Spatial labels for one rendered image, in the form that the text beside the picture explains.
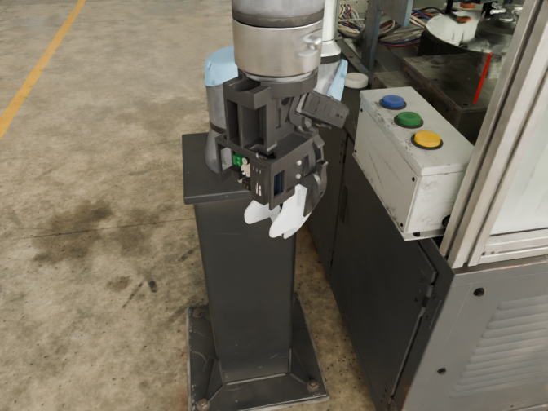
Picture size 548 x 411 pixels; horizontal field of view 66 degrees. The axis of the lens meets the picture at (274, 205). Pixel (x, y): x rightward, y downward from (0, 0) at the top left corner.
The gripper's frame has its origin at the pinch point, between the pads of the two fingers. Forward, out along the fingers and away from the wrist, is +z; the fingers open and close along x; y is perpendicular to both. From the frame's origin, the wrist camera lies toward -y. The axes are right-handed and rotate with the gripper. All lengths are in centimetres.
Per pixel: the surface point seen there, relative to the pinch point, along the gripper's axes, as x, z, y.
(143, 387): -50, 91, 6
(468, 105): 1, 6, -59
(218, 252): -29.2, 33.6, -12.6
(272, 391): -18, 90, -18
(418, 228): 7.7, 13.9, -25.7
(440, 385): 20, 59, -32
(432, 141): 4.7, 0.3, -30.4
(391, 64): -34, 16, -94
